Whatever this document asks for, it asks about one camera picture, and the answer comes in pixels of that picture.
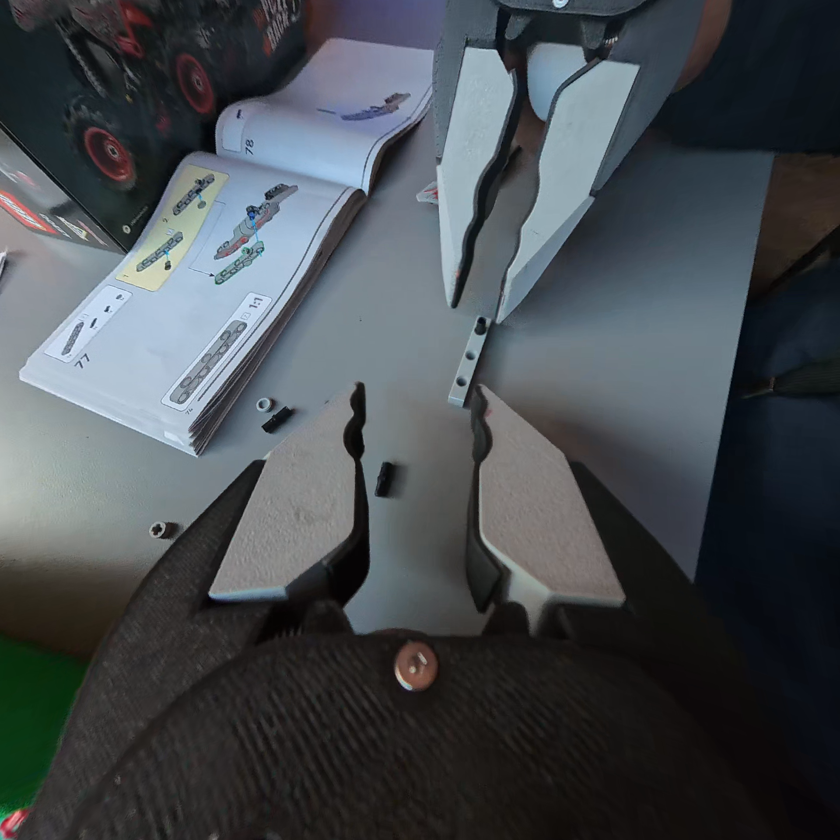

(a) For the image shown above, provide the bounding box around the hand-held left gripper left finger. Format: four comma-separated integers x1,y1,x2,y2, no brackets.
209,382,372,608

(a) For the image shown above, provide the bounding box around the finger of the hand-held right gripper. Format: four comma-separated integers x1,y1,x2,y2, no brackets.
436,46,522,311
495,58,643,324

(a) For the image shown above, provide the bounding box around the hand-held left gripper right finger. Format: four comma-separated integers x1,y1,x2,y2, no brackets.
465,385,627,636

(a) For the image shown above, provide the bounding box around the grey lego beam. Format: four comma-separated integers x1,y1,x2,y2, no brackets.
448,317,492,406

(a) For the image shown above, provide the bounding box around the lego instruction booklet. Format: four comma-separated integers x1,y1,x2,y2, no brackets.
18,38,435,457

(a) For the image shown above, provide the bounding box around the black lego set box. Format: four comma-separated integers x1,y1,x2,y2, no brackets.
0,0,309,253

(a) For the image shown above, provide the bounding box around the green plastic bin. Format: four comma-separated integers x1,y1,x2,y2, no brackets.
0,633,89,828

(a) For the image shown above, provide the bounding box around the black strap with buckle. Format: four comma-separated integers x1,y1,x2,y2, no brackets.
742,361,840,399

